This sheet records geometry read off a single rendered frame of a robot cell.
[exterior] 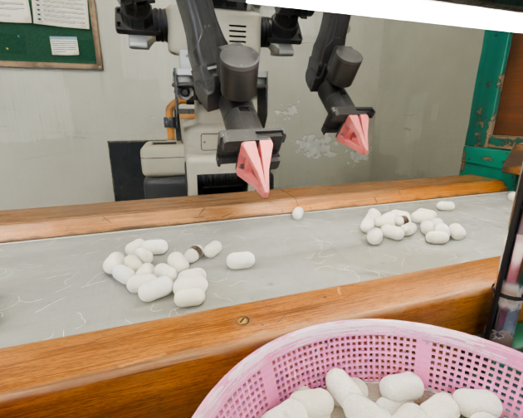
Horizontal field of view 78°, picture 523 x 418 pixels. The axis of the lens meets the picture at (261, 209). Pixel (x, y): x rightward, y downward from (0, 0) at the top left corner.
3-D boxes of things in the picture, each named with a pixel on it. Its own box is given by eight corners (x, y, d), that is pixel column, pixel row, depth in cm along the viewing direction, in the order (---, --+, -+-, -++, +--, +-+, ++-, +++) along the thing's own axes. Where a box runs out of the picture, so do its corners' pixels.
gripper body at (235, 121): (288, 135, 48) (274, 104, 52) (221, 138, 45) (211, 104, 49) (278, 165, 53) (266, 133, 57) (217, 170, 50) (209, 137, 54)
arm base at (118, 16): (159, 14, 94) (115, 11, 91) (157, -13, 87) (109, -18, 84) (161, 36, 92) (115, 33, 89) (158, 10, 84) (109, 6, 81)
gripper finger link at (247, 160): (305, 177, 43) (284, 128, 48) (254, 181, 41) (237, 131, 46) (291, 206, 49) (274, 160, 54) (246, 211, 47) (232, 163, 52)
